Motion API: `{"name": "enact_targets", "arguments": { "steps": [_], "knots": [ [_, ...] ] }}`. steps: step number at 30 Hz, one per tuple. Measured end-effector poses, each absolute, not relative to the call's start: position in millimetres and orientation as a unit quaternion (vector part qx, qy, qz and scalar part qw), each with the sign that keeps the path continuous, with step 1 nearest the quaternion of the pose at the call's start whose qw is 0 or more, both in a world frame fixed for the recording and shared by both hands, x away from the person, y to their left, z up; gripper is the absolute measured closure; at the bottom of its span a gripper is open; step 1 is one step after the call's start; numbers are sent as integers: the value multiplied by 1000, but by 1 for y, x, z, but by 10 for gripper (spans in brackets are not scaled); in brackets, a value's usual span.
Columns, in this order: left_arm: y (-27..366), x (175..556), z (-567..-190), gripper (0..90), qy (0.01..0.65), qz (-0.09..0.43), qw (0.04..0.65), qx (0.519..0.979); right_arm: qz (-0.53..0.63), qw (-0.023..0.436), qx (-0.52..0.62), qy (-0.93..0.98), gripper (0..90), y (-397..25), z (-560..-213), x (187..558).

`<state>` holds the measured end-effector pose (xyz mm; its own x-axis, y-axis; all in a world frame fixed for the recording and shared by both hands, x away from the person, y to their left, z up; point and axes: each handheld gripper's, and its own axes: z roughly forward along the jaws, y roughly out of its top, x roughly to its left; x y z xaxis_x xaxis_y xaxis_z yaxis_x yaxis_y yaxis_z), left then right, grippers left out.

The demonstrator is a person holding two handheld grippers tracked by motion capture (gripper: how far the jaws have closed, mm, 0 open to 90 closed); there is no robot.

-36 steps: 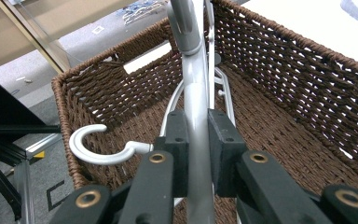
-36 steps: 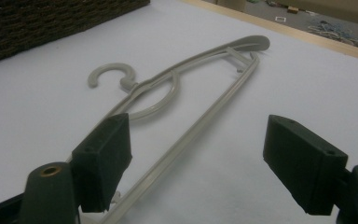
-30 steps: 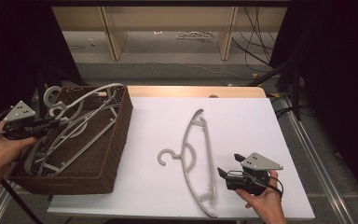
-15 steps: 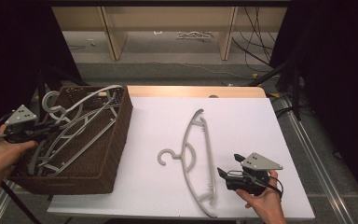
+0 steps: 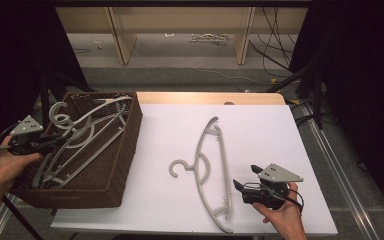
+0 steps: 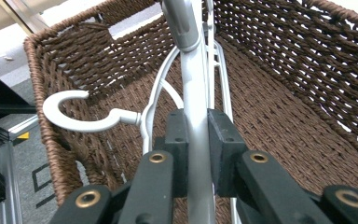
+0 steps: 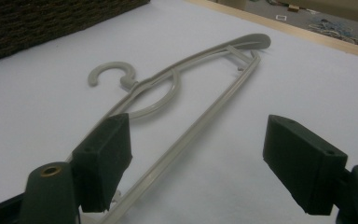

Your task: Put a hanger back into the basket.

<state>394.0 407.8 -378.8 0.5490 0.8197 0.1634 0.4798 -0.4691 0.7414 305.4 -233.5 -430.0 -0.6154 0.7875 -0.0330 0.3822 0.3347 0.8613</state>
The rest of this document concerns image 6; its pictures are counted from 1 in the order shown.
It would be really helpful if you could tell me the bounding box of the black metal stand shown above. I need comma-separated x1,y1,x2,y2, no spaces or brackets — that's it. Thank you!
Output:
0,64,39,203

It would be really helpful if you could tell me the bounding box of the aluminium rail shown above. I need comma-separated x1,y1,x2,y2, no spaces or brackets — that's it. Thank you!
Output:
0,114,40,224

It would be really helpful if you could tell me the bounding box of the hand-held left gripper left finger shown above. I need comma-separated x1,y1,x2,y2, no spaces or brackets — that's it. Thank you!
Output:
117,108,189,224

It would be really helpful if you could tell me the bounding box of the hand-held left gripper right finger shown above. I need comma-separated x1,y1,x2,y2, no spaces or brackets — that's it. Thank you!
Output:
207,108,334,224

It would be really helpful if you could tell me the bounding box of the grey plastic clothes hanger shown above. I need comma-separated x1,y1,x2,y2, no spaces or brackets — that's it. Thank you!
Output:
203,0,242,224
42,0,219,224

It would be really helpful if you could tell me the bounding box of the brown wicker basket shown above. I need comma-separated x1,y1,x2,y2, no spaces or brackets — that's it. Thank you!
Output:
22,0,358,224

